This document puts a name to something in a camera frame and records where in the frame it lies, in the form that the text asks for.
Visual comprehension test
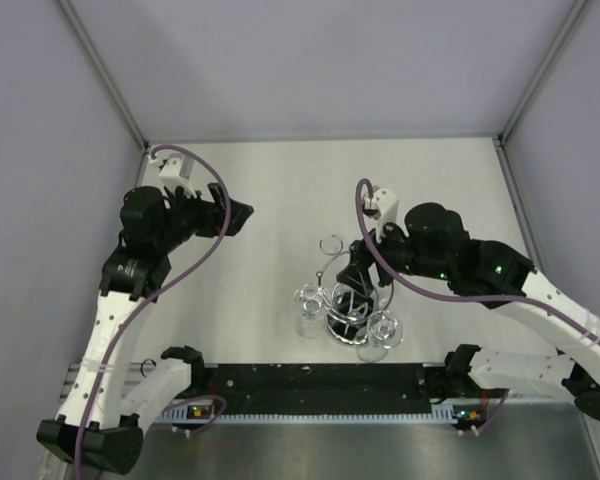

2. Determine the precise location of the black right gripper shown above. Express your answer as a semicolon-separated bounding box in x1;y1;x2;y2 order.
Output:
336;211;451;297

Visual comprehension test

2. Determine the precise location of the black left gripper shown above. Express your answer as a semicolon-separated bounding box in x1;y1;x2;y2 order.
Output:
154;182;252;253

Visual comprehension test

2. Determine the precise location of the chrome wire wine glass rack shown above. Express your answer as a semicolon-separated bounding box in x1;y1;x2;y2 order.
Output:
316;234;394;348

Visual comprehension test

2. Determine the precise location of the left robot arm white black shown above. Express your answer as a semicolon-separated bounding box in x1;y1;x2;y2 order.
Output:
36;183;254;475

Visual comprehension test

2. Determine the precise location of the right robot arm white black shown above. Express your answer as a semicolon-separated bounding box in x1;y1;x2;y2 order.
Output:
337;200;600;422

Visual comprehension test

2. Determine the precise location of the clear glass on rack front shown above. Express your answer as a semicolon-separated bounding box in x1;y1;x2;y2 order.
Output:
356;310;404;363

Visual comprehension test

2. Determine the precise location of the clear glass on rack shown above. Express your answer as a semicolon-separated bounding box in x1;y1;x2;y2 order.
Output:
293;283;327;340
356;310;404;363

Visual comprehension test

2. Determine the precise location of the clear glass on rack left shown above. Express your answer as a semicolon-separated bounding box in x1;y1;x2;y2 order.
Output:
293;283;327;340

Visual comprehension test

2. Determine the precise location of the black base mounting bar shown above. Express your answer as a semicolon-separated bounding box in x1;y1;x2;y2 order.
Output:
206;363;452;415

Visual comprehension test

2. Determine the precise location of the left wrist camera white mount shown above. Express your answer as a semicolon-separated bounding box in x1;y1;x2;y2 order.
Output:
148;153;195;197

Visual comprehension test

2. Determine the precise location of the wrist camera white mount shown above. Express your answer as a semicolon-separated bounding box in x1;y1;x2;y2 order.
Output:
362;186;399;243
148;153;195;197

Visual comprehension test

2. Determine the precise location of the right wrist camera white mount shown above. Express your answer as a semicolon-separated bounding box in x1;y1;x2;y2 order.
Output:
362;186;399;243

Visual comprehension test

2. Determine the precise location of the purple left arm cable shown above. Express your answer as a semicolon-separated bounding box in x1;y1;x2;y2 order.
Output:
67;144;231;475

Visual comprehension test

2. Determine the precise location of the white slotted cable duct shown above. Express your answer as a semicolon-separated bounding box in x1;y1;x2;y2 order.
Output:
155;404;481;425

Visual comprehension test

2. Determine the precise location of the right aluminium frame post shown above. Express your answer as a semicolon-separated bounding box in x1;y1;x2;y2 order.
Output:
494;0;596;147

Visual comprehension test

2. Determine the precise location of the aluminium frame post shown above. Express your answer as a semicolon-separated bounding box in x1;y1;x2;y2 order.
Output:
55;0;151;151
494;0;596;147

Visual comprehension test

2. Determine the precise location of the left aluminium frame post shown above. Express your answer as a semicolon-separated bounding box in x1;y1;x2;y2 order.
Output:
55;0;151;151

